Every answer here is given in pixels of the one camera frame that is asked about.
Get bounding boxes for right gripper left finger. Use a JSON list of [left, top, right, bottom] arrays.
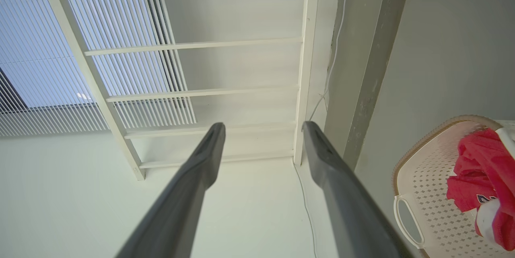
[[115, 122, 226, 258]]

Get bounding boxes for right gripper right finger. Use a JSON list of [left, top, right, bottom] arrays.
[[302, 121, 415, 258]]

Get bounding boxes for white perforated laundry basket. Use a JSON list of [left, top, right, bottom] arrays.
[[392, 115, 515, 258]]

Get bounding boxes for red and white jersey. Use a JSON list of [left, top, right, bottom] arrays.
[[446, 127, 515, 252]]

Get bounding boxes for white ladder-style rack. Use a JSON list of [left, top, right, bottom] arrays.
[[34, 0, 367, 181]]

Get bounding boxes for white window blinds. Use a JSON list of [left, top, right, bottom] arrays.
[[0, 0, 198, 137]]

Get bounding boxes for thin white wall cable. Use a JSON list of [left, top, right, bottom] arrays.
[[293, 0, 348, 258]]

